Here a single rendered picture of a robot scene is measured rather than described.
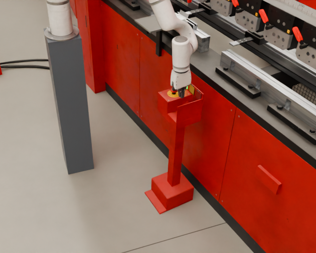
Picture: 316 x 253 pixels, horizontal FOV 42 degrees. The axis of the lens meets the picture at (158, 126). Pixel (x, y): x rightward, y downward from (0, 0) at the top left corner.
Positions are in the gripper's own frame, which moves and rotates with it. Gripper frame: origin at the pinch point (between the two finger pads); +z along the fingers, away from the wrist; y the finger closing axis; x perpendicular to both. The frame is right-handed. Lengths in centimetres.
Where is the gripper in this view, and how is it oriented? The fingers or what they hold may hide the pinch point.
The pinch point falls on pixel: (181, 93)
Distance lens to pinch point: 212.0
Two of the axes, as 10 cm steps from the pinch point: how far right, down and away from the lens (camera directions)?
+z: 0.5, 7.5, 6.6
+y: -8.7, 3.6, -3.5
